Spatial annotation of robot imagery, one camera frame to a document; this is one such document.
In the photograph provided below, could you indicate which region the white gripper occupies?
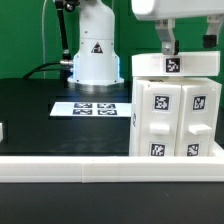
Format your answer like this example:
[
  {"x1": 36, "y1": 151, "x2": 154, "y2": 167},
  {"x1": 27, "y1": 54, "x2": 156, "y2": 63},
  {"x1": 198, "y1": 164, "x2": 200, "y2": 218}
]
[{"x1": 131, "y1": 0, "x2": 224, "y2": 55}]

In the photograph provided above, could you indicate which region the white cabinet door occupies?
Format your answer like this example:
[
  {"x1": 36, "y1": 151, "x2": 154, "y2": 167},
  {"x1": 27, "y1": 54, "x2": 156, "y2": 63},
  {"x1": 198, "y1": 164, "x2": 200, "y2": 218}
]
[
  {"x1": 175, "y1": 79, "x2": 221, "y2": 157},
  {"x1": 138, "y1": 82, "x2": 181, "y2": 157}
]

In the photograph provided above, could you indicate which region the white cabinet body box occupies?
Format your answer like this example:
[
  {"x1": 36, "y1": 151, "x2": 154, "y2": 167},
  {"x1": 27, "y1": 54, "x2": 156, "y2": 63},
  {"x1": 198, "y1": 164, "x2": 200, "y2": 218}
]
[{"x1": 129, "y1": 78, "x2": 211, "y2": 156}]

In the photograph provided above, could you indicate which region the white cabinet top block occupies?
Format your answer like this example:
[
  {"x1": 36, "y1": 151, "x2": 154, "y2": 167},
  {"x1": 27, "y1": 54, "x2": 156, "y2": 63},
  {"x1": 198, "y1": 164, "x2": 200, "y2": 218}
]
[{"x1": 132, "y1": 51, "x2": 221, "y2": 77}]

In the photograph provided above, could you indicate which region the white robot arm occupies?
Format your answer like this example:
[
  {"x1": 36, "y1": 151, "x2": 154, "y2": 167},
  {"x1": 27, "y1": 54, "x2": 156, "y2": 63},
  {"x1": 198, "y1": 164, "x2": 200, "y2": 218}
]
[{"x1": 68, "y1": 0, "x2": 224, "y2": 90}]

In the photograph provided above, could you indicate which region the white marker sheet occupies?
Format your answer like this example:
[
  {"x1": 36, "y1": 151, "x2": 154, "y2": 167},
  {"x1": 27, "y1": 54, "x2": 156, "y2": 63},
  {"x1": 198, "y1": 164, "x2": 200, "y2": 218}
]
[{"x1": 50, "y1": 102, "x2": 131, "y2": 117}]

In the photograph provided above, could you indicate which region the white hanging cable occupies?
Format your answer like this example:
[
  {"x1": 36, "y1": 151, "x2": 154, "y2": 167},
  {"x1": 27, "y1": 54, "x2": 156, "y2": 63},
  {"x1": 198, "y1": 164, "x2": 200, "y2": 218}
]
[{"x1": 40, "y1": 0, "x2": 48, "y2": 80}]

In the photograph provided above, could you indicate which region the black cable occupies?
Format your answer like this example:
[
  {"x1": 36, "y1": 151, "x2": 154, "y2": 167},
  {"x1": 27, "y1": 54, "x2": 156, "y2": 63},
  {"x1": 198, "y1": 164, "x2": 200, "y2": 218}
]
[{"x1": 22, "y1": 61, "x2": 63, "y2": 80}]

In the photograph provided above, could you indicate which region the white L-shaped fence rail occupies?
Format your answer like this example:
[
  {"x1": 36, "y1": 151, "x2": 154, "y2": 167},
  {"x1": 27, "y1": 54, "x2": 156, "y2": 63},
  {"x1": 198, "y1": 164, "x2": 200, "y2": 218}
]
[{"x1": 0, "y1": 146, "x2": 224, "y2": 183}]

